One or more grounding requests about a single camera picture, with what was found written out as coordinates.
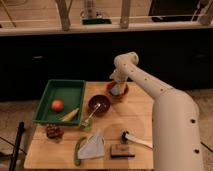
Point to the blue sponge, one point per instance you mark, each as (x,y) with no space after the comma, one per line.
(115,90)

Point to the green base stand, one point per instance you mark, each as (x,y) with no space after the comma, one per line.
(95,21)

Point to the wooden shelf frame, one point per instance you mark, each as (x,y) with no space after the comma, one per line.
(27,17)

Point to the dark brown bowl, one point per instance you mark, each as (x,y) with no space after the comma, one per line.
(103,100)

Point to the green plastic tray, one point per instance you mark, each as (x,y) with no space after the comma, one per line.
(71,92)

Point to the orange tomato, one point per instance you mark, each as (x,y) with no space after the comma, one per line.
(57,105)

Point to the black pole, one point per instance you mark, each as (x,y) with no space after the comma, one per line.
(16,148)

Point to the metal spoon green handle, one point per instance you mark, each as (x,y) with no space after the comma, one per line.
(85,123)

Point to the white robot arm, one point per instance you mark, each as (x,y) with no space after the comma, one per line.
(175,128)

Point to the wooden block eraser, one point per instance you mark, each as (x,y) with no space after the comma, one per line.
(121,150)

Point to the grey folded cloth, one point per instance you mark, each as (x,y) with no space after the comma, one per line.
(93,148)

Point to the orange bowl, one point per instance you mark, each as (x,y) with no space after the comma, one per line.
(109,86)

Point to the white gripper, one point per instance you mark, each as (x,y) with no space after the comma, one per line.
(119,77)

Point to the yellow corn cob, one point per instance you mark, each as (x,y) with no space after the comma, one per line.
(70,115)

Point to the brown grape bunch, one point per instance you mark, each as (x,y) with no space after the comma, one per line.
(54,132)

